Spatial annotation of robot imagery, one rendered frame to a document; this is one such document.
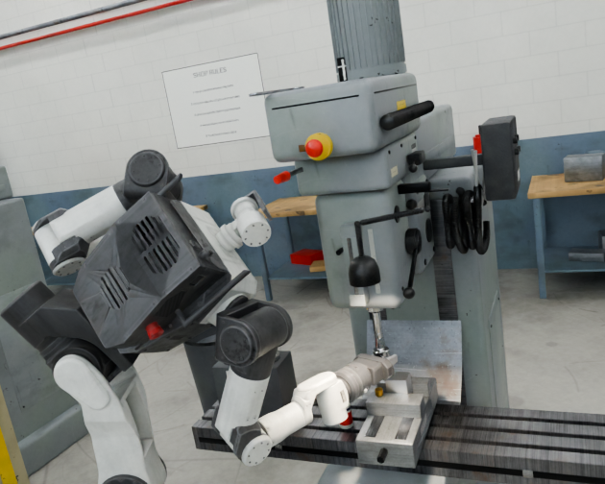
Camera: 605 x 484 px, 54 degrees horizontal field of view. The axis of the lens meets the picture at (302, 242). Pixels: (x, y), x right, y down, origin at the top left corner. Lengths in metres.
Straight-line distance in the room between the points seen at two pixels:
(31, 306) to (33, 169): 7.03
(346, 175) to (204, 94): 5.30
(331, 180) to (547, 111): 4.35
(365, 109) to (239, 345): 0.56
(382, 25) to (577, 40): 4.06
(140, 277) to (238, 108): 5.34
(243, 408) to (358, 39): 1.00
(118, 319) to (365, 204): 0.64
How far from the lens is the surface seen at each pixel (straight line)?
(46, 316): 1.43
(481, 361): 2.08
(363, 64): 1.70
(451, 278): 1.98
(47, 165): 8.26
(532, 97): 5.69
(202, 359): 3.53
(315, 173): 1.47
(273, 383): 1.82
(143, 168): 1.38
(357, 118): 1.32
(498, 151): 1.70
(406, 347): 2.06
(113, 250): 1.26
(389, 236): 1.50
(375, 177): 1.43
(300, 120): 1.37
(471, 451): 1.68
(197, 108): 6.74
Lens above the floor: 1.87
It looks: 13 degrees down
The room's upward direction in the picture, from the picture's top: 9 degrees counter-clockwise
